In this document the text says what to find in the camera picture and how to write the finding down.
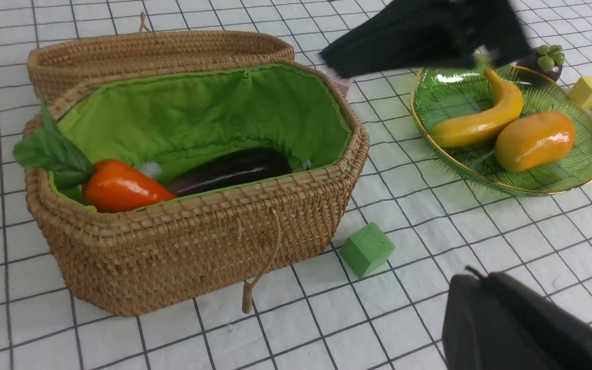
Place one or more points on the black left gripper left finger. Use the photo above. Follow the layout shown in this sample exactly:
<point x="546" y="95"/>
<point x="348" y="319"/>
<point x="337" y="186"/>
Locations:
<point x="417" y="34"/>

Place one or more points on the dark purple toy mangosteen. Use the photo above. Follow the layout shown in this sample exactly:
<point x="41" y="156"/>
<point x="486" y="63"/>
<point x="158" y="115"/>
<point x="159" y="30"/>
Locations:
<point x="545" y="59"/>

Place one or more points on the yellow foam cube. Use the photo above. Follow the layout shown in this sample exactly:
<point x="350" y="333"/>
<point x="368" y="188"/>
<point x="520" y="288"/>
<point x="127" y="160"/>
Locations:
<point x="581" y="93"/>

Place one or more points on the woven rattan basket green lining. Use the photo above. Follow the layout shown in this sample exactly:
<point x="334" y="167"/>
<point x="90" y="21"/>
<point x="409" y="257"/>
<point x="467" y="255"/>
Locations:
<point x="166" y="122"/>

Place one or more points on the green glass leaf plate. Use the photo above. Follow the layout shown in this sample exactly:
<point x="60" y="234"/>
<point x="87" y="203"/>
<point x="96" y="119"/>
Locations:
<point x="439" y="94"/>

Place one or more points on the purple toy eggplant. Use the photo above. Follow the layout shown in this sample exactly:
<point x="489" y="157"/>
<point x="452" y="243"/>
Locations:
<point x="231" y="170"/>

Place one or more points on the orange toy carrot green leaves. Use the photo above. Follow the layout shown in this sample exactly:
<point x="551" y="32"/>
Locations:
<point x="110" y="186"/>

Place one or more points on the woven rattan basket lid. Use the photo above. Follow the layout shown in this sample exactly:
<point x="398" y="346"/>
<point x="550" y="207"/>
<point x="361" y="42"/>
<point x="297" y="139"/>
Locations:
<point x="56" y="68"/>

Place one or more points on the yellow toy banana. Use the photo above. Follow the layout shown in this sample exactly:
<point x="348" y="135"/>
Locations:
<point x="476" y="128"/>

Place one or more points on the pink foam cube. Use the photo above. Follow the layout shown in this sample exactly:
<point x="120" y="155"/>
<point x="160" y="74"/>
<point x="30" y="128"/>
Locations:
<point x="343" y="84"/>

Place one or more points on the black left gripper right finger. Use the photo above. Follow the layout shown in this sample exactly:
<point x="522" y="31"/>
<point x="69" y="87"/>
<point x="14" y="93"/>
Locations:
<point x="496" y="322"/>

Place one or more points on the green foam cube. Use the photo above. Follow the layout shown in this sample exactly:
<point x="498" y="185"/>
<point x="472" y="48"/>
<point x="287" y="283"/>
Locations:
<point x="366" y="250"/>

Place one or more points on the orange yellow toy mango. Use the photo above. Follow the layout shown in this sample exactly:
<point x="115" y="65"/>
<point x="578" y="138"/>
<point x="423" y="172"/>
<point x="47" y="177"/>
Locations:
<point x="534" y="141"/>

